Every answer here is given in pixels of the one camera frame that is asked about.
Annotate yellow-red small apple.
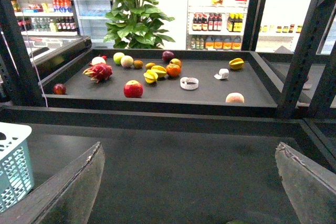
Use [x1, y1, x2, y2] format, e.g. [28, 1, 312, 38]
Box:
[170, 58, 182, 68]

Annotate crumpled white foam net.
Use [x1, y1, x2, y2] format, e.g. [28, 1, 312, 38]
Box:
[214, 68, 229, 80]

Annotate red apple front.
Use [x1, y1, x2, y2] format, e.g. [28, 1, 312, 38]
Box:
[123, 80, 143, 98]

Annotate black shelf post middle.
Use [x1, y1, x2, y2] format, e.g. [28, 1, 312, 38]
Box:
[241, 0, 266, 51]

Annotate brown kiwi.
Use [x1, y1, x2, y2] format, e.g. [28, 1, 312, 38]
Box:
[133, 60, 143, 69]

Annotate black shelf post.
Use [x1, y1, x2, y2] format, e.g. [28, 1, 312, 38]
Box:
[1, 0, 48, 107]
[241, 0, 266, 51]
[276, 0, 335, 119]

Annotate black fruit display tray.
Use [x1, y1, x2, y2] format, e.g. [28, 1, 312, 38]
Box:
[42, 49, 281, 118]

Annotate yellow starfruit behind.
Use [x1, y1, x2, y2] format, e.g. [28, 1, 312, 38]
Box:
[151, 65, 167, 78]

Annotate peach front right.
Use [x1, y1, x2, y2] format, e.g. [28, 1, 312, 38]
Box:
[225, 92, 245, 103]

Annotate light blue plastic basket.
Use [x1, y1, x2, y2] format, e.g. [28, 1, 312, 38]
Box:
[1, 122, 34, 212]

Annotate small dark red plum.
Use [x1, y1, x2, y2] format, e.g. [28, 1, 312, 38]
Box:
[52, 83, 67, 95]

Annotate white foam net ring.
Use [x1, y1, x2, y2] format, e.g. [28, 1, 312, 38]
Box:
[180, 77, 200, 91]

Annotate black shelf post right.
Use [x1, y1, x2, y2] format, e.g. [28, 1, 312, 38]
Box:
[276, 0, 335, 119]

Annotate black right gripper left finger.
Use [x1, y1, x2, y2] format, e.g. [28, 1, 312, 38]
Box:
[1, 142, 105, 223]

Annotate dark purple passion fruit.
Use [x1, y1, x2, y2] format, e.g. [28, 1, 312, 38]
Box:
[162, 50, 175, 62]

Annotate pink dragon fruit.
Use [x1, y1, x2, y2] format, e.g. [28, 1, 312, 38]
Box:
[82, 63, 113, 83]

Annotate white onion-like fruit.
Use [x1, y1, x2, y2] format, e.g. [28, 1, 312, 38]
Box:
[89, 56, 106, 66]

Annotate yellow starfruit right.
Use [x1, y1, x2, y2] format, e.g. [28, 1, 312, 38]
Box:
[229, 58, 245, 70]

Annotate black shelf post left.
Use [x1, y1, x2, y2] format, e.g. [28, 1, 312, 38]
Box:
[1, 0, 48, 107]

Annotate pale round melon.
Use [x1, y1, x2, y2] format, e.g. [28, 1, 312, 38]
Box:
[120, 55, 134, 68]

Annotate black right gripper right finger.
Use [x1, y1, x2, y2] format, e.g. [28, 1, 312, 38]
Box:
[275, 142, 335, 223]

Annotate green potted plant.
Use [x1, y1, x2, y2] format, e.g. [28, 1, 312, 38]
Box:
[103, 0, 175, 49]

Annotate yellow starfruit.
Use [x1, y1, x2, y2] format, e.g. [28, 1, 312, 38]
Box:
[143, 70, 158, 84]
[151, 65, 167, 78]
[229, 58, 245, 70]

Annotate green apple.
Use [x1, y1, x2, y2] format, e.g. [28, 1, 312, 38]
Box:
[113, 52, 125, 65]

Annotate orange persimmon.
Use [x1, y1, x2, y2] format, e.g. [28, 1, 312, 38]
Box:
[165, 64, 181, 78]

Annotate yellow starfruit front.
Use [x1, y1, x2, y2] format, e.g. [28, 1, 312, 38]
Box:
[143, 70, 158, 84]

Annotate small yellow-brown fruit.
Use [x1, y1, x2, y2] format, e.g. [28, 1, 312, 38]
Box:
[145, 62, 156, 70]

